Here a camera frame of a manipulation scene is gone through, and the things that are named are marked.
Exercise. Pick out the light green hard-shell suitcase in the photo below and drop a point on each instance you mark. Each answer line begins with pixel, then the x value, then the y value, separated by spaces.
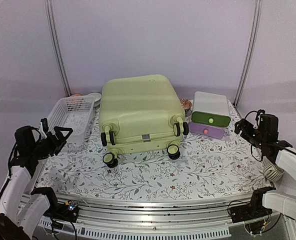
pixel 141 114

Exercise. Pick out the purple drawer with pink knob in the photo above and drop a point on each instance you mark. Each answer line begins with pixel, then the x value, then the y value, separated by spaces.
pixel 206 130

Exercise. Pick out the white plastic mesh basket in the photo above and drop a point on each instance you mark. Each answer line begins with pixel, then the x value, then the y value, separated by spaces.
pixel 72 112

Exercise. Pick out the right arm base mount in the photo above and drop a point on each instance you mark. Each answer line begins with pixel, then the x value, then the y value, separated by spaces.
pixel 255 218

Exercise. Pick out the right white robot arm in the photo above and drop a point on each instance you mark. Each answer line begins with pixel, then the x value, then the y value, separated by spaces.
pixel 282 196

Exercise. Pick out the white ceramic bowl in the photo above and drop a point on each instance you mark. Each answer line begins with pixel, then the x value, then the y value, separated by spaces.
pixel 97 97

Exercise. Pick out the floral patterned tablecloth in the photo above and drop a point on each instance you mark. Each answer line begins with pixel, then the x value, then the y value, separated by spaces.
pixel 207 168

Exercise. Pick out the metal corner post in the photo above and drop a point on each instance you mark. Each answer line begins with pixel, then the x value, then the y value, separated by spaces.
pixel 249 52
pixel 56 46

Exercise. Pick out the green drawer with knob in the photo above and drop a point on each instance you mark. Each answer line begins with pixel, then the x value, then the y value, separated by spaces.
pixel 211 119

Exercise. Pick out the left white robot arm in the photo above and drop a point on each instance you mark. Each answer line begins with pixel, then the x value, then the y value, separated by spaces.
pixel 22 204

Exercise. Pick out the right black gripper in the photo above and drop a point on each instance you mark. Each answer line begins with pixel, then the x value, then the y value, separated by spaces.
pixel 243 123

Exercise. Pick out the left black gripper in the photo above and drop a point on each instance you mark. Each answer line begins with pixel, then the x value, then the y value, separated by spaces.
pixel 57 144

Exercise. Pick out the right metal corner post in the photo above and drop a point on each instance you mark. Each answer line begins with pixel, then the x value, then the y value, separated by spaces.
pixel 249 52

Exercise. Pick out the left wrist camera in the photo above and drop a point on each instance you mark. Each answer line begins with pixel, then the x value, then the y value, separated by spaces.
pixel 44 125

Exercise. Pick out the left metal corner post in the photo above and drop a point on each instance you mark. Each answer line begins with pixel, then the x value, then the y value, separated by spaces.
pixel 56 46

